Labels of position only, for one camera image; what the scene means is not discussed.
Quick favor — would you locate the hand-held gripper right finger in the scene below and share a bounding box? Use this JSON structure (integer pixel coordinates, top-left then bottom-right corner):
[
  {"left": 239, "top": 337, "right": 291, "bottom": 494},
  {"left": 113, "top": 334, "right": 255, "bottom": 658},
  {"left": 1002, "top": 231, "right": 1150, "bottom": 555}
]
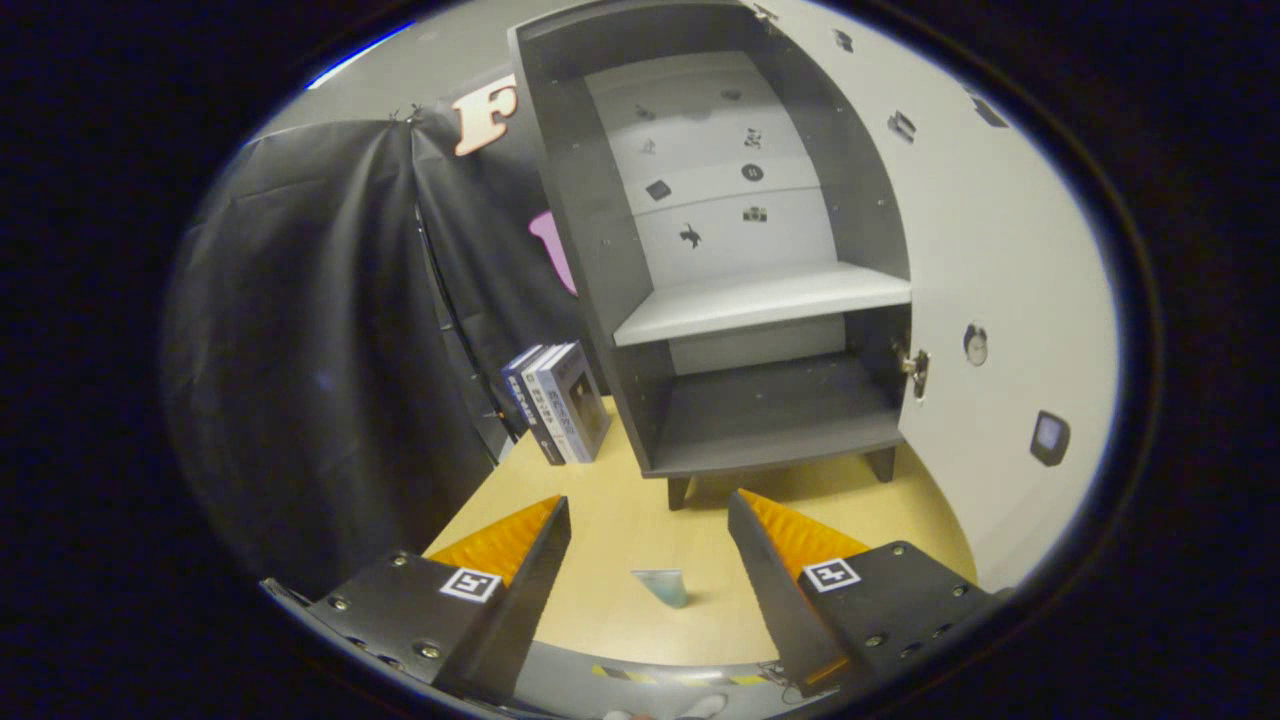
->
[{"left": 727, "top": 489, "right": 1013, "bottom": 698}]

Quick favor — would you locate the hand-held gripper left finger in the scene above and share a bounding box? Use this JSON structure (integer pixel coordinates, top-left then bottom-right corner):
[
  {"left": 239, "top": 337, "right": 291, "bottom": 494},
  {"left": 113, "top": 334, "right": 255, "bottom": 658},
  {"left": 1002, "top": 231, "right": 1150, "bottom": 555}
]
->
[{"left": 262, "top": 495, "right": 573, "bottom": 706}]

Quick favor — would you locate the blue and white tube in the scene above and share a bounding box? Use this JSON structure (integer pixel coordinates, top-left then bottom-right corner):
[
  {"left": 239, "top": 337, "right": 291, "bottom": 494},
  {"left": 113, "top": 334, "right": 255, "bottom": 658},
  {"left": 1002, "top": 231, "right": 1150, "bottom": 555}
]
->
[{"left": 630, "top": 568, "right": 691, "bottom": 609}]

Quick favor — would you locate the white cabinet door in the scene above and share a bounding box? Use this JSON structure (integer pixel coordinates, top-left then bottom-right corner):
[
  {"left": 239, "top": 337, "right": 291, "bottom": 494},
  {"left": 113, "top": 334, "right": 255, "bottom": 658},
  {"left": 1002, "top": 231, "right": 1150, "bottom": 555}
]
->
[{"left": 745, "top": 0, "right": 1121, "bottom": 593}]

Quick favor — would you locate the white spine book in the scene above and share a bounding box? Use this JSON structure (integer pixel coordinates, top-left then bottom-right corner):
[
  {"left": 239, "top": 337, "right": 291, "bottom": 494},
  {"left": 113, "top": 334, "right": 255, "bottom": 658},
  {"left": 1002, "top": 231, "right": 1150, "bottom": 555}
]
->
[{"left": 521, "top": 344, "right": 592, "bottom": 465}]

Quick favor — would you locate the grey cover book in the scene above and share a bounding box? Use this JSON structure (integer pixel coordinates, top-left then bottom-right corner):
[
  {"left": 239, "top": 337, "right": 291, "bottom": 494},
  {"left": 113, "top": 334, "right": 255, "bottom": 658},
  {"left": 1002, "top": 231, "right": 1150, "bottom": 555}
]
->
[{"left": 540, "top": 341, "right": 612, "bottom": 462}]

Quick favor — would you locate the white cabinet shelf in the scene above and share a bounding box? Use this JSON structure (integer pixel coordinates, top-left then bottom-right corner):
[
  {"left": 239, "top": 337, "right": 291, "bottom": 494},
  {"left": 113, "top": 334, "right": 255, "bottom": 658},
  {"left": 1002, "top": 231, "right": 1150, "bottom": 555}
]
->
[{"left": 612, "top": 262, "right": 913, "bottom": 348}]

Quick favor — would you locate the black backdrop cloth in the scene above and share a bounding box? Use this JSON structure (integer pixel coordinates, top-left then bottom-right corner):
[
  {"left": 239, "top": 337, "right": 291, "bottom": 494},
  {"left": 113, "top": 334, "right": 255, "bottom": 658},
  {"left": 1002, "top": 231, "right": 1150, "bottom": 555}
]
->
[{"left": 160, "top": 75, "right": 601, "bottom": 601}]

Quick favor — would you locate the dark grey cabinet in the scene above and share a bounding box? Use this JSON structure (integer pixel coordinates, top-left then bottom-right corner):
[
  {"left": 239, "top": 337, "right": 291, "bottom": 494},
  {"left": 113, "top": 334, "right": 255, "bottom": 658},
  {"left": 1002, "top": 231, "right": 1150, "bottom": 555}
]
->
[{"left": 508, "top": 0, "right": 931, "bottom": 511}]

